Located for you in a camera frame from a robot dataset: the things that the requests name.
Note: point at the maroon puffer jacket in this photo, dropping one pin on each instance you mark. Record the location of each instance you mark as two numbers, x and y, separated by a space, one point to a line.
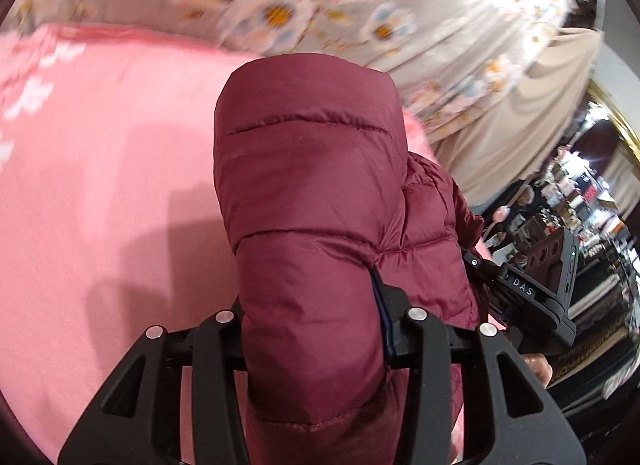
310 205

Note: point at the pink blanket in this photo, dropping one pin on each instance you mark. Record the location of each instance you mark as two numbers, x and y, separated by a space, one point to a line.
110 185

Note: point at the gold frame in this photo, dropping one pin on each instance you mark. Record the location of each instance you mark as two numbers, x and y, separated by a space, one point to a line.
617 112

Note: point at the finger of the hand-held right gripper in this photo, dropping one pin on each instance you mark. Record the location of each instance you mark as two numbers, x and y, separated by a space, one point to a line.
479 265

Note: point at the person's right hand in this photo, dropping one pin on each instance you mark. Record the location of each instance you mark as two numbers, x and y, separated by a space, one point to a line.
539 367

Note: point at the cluttered shelf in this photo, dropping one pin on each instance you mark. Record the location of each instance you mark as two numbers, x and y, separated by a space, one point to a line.
585 200

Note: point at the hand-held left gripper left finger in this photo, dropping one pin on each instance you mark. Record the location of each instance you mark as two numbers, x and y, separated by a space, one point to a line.
220 345

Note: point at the grey floral bedsheet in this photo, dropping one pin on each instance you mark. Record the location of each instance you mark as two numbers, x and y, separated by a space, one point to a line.
450 10

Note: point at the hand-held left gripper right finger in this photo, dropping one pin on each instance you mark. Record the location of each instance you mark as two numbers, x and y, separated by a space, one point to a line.
386 337

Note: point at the beige cloth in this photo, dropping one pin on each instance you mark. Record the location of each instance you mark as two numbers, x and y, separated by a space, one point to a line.
530 110

